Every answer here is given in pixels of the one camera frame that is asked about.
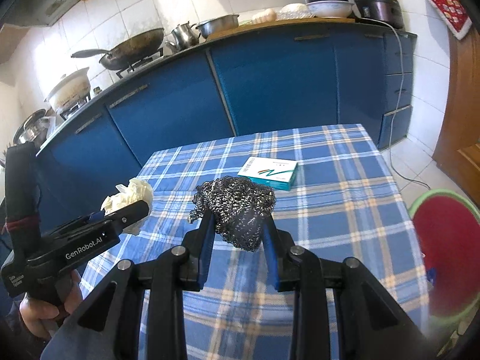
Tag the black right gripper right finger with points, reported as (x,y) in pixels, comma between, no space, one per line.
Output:
(370,323)

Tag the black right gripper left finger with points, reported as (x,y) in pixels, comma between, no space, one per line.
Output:
(107,324)

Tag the cream tissue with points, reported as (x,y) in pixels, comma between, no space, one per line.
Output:
(136,190)

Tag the steel wool scrubber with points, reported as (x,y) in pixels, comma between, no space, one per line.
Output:
(239,207)

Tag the blue kitchen cabinet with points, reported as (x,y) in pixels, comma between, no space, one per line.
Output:
(271,79)

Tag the person's left hand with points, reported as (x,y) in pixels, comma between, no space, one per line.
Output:
(35,313)

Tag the red basin with green rim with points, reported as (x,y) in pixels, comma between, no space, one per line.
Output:
(447,229)

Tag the blue plaid tablecloth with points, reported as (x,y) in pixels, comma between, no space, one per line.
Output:
(344,202)

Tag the white teal cardboard box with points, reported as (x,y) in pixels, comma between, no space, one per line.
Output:
(273,172)

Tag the white pot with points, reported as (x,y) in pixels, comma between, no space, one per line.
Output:
(69,91)

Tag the wooden door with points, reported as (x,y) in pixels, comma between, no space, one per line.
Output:
(457,150)

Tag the black wok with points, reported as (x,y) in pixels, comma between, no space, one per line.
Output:
(127,52)

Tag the steel kettle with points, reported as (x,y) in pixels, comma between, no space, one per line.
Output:
(183,38)

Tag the steel bowl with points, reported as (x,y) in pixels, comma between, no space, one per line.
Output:
(216,25)

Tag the dark rice cooker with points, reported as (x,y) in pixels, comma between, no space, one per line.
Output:
(387,11)

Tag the white ceramic bowl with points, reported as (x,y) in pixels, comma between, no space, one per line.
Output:
(330,9)

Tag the red patterned cloth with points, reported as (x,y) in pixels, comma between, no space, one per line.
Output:
(454,16)

